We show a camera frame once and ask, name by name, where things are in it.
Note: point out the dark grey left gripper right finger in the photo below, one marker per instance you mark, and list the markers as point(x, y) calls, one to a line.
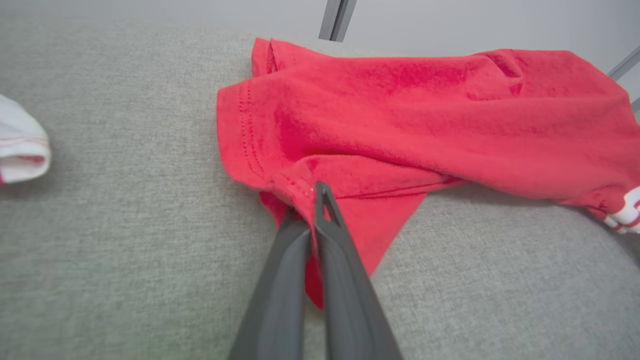
point(350, 300)

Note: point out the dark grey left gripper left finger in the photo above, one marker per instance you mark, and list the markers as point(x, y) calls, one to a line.
point(277, 300)

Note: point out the red Bulls basketball jersey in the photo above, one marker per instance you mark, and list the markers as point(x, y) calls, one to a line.
point(400, 110)

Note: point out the red Bulls basketball shorts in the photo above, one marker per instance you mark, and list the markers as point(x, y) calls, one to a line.
point(20, 145)

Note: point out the grey fabric sofa seat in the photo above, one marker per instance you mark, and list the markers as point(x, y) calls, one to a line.
point(125, 250)

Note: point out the grey metal partition post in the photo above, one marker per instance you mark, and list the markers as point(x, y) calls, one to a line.
point(622, 65)
point(337, 20)

